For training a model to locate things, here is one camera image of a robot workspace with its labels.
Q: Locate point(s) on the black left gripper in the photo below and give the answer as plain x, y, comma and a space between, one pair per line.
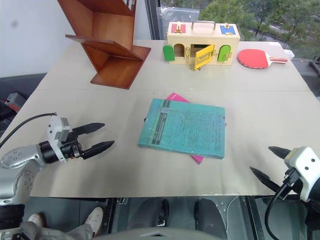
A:
72, 148

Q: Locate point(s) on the teal worn book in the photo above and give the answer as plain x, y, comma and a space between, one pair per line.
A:
185, 127

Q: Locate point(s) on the red and black device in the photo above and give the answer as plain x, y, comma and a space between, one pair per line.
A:
13, 101

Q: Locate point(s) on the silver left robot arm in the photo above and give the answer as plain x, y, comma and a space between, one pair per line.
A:
17, 156

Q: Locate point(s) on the wooden lock box toy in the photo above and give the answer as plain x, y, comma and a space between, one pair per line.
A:
200, 36

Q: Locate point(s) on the red table tennis paddle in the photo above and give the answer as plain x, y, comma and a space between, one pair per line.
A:
251, 58

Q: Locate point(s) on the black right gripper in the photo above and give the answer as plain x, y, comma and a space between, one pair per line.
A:
298, 187

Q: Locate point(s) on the white shoe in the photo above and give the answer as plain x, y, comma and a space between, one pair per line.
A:
37, 219
95, 218

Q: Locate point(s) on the grey trouser leg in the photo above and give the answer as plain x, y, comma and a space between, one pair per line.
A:
50, 233

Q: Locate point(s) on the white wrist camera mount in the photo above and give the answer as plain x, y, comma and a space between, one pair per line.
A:
53, 130
306, 160

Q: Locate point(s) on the brown wooden shelf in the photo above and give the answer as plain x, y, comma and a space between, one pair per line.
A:
112, 32

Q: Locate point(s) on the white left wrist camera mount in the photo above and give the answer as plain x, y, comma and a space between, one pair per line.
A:
53, 130

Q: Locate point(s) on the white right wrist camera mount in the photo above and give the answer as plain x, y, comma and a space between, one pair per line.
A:
306, 160

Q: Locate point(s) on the white plastic container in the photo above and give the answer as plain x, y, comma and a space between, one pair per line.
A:
289, 53

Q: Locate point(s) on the pink book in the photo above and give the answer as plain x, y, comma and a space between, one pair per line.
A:
176, 98

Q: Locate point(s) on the dark window frame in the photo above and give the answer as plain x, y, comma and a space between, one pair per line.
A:
152, 17

